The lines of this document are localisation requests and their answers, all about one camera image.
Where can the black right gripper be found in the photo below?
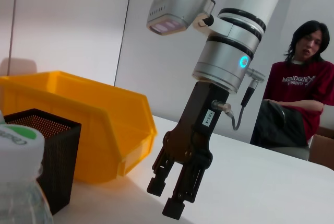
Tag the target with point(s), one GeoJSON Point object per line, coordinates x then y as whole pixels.
{"type": "Point", "coordinates": [198, 124]}

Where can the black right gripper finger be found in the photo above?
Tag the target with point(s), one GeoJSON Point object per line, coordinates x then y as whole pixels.
{"type": "Point", "coordinates": [174, 208]}

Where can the green label water bottle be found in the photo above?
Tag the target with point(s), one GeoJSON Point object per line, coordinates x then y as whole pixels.
{"type": "Point", "coordinates": [18, 182]}

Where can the black mesh pen holder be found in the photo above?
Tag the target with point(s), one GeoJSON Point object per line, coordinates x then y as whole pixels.
{"type": "Point", "coordinates": [62, 161]}

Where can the yellow plastic bin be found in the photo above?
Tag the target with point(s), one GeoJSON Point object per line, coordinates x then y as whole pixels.
{"type": "Point", "coordinates": [104, 119]}

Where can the grey chair seat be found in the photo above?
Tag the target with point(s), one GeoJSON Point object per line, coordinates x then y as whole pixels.
{"type": "Point", "coordinates": [292, 152]}

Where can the person in red shirt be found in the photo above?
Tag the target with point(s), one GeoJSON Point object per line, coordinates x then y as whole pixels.
{"type": "Point", "coordinates": [295, 85]}

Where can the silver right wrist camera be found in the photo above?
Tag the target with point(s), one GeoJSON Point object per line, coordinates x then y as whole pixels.
{"type": "Point", "coordinates": [177, 2]}

